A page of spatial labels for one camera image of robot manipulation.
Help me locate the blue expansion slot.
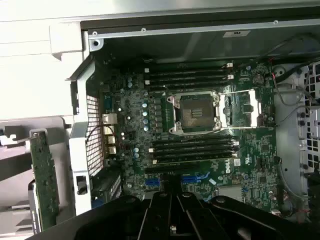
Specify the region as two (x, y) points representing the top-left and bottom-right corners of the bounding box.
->
(145, 174), (202, 188)

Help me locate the long black expansion slot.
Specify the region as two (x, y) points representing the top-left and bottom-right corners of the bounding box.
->
(144, 166), (202, 175)

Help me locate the black RAM slot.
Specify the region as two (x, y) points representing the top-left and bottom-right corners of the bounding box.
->
(144, 79), (235, 88)
(144, 74), (235, 81)
(151, 149), (238, 158)
(151, 138), (238, 147)
(149, 143), (238, 153)
(152, 154), (238, 165)
(144, 62), (235, 70)
(144, 67), (235, 76)

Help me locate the open black PC case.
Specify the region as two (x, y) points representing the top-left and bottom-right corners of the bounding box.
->
(48, 8), (320, 240)

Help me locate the CPU socket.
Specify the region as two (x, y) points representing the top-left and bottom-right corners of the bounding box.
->
(166, 91), (222, 136)

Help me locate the green motherboard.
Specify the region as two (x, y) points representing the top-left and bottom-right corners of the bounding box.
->
(98, 59), (281, 218)

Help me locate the metal socket cover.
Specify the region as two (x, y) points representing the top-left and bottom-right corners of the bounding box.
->
(216, 89), (263, 129)

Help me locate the silver drive cage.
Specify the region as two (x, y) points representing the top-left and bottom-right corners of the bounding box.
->
(272, 58), (320, 198)

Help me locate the grey parts rack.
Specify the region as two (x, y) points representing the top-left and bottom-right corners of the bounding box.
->
(0, 116), (76, 240)

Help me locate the thick black cable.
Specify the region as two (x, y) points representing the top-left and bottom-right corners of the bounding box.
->
(274, 62), (310, 84)

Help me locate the thin black wire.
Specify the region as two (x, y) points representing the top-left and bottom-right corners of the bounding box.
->
(259, 32), (320, 66)

